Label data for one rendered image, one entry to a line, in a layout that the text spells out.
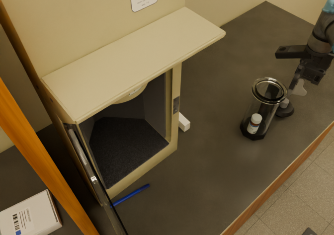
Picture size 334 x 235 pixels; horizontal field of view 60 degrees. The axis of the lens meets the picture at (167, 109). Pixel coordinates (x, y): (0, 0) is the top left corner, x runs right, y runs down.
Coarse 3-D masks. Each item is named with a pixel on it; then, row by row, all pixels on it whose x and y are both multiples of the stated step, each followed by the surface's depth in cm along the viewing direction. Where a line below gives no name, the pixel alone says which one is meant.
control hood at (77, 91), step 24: (168, 24) 55; (192, 24) 55; (120, 48) 51; (144, 48) 51; (168, 48) 51; (192, 48) 51; (72, 72) 47; (96, 72) 47; (120, 72) 47; (144, 72) 47; (48, 96) 49; (72, 96) 44; (96, 96) 44; (120, 96) 44; (72, 120) 42
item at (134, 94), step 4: (144, 84) 71; (140, 88) 70; (144, 88) 71; (132, 92) 68; (136, 92) 69; (140, 92) 70; (124, 96) 68; (128, 96) 68; (132, 96) 69; (120, 100) 68; (124, 100) 68; (128, 100) 69
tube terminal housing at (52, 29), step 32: (0, 0) 36; (32, 0) 38; (64, 0) 41; (96, 0) 45; (128, 0) 49; (160, 0) 54; (32, 32) 41; (64, 32) 44; (96, 32) 49; (128, 32) 53; (32, 64) 44; (64, 64) 48; (64, 128) 58; (160, 160) 100
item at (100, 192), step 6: (72, 132) 54; (72, 138) 53; (78, 144) 52; (78, 150) 52; (84, 156) 51; (84, 162) 50; (90, 168) 49; (90, 174) 49; (96, 180) 48; (96, 186) 47; (102, 192) 47; (102, 198) 46; (108, 204) 46; (108, 210) 45; (108, 216) 53; (114, 216) 44; (114, 222) 44; (114, 228) 43; (120, 228) 43; (120, 234) 43
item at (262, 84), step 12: (252, 84) 93; (264, 84) 96; (276, 84) 94; (252, 96) 94; (264, 96) 100; (276, 96) 96; (252, 108) 96; (264, 108) 92; (276, 108) 94; (252, 120) 99; (264, 120) 97; (252, 132) 103; (264, 132) 104
